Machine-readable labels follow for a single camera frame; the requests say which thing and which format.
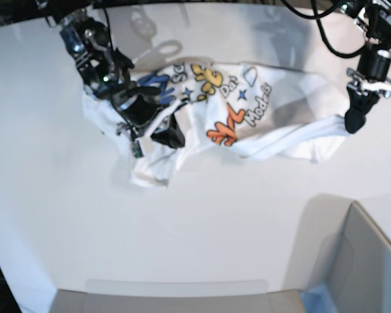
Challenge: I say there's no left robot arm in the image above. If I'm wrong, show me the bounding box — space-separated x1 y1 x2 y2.
344 1 391 134

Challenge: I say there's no black cable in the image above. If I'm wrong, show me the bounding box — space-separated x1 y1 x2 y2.
280 0 372 59

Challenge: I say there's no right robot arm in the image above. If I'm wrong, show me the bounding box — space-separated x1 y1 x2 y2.
36 1 185 157

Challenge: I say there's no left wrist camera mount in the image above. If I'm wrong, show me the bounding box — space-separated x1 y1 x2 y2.
346 68 391 99

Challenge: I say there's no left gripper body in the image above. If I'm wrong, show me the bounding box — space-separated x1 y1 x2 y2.
356 48 391 82

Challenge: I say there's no white t-shirt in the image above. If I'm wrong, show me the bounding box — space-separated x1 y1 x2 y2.
82 62 349 188

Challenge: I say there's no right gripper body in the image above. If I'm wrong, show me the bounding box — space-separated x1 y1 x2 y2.
111 89 160 127

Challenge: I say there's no grey cardboard box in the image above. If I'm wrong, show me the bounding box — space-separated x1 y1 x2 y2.
286 193 391 313

